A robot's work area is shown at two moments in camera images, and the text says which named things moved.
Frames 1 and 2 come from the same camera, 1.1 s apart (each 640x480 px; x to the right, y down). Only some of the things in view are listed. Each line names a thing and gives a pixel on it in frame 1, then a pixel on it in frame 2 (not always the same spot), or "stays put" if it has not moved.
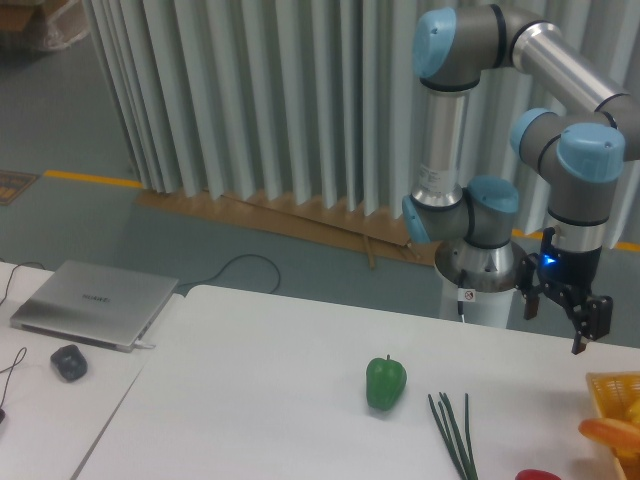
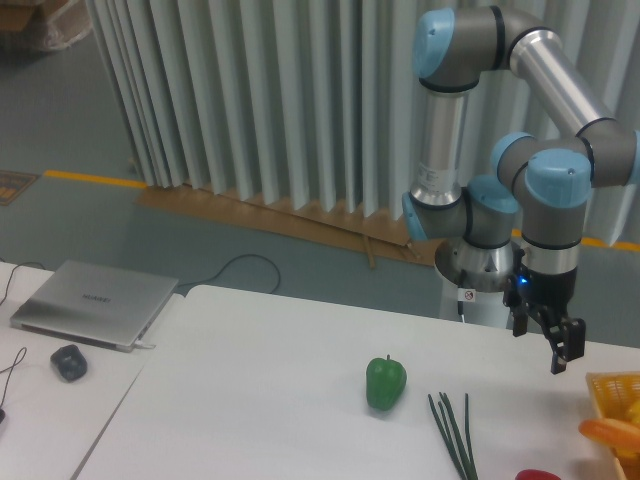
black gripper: (569, 272) → (566, 337)
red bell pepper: (536, 474) stays put
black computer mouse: (69, 362) stays put
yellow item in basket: (635, 409) stays put
